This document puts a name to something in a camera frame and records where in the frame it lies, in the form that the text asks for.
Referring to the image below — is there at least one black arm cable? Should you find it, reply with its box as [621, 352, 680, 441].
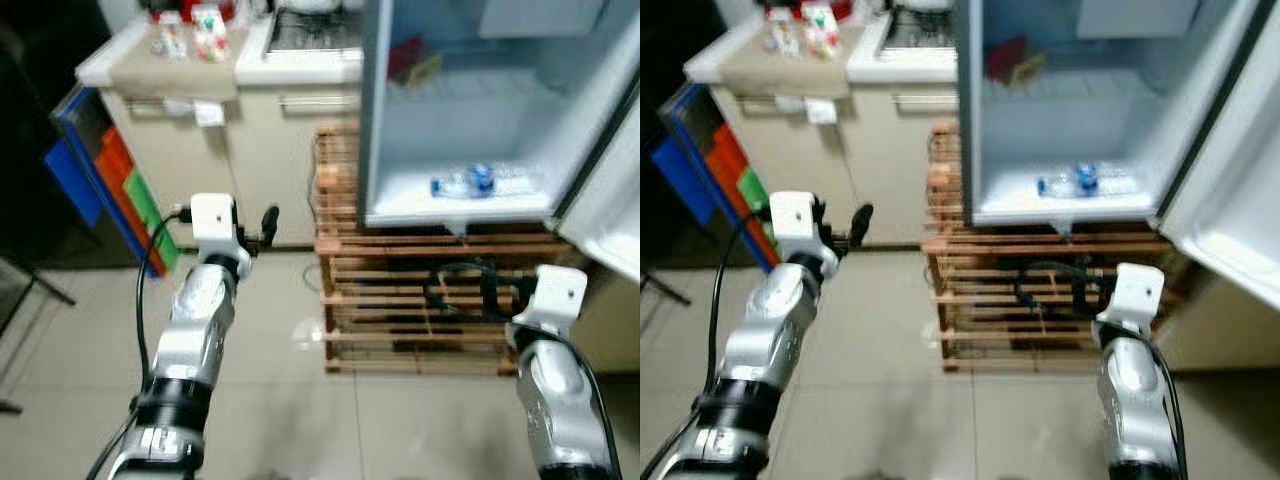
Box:
[640, 210, 771, 480]
[423, 260, 621, 480]
[85, 205, 196, 480]
[1013, 260, 1191, 480]

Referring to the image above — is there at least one green board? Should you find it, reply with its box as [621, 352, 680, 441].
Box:
[738, 165, 776, 236]
[125, 170, 181, 273]

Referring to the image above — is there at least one beige runner cloth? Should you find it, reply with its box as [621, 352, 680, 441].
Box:
[715, 45, 856, 101]
[108, 45, 246, 103]

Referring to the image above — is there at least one grey fridge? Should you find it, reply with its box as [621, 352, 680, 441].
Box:
[955, 0, 1280, 311]
[358, 0, 641, 281]

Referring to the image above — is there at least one red coffee machine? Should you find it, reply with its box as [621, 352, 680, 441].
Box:
[140, 0, 236, 21]
[765, 0, 851, 21]

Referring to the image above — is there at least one flat wooden pallet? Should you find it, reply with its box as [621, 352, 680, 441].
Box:
[315, 215, 571, 376]
[925, 220, 1196, 373]

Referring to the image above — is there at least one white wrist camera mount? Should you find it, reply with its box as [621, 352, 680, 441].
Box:
[188, 193, 241, 251]
[1095, 263, 1166, 341]
[510, 265, 589, 346]
[770, 190, 826, 251]

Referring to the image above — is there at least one white freezer compartment flap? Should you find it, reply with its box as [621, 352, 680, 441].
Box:
[1075, 0, 1201, 39]
[478, 0, 606, 39]

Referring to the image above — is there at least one white topped beige kitchen counter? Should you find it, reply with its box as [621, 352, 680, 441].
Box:
[75, 10, 366, 251]
[683, 10, 961, 251]

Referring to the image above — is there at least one tan packet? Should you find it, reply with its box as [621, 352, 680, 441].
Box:
[405, 55, 446, 91]
[1010, 52, 1051, 89]

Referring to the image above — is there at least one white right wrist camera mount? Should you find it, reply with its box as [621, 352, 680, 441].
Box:
[1095, 263, 1166, 341]
[510, 265, 589, 346]

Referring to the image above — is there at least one red packet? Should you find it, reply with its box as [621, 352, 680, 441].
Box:
[985, 35, 1031, 86]
[388, 35, 426, 86]

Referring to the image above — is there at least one orange board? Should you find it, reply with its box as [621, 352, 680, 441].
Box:
[705, 125, 751, 236]
[95, 125, 141, 246]

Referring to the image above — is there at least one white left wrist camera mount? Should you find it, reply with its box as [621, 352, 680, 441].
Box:
[188, 193, 241, 251]
[770, 190, 826, 251]

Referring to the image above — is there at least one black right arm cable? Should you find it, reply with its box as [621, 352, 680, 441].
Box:
[423, 260, 621, 480]
[1013, 260, 1191, 480]

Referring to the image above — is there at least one upright wooden pallet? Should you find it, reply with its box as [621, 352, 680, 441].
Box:
[925, 122, 966, 241]
[312, 122, 363, 241]

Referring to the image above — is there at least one black metal stand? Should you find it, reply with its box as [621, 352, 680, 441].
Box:
[0, 255, 76, 416]
[640, 270, 691, 306]

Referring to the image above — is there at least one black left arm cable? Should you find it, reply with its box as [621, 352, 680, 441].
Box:
[85, 205, 196, 480]
[640, 210, 771, 480]

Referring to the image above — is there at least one black gas stove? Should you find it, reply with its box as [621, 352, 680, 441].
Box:
[880, 8, 958, 51]
[265, 8, 363, 53]

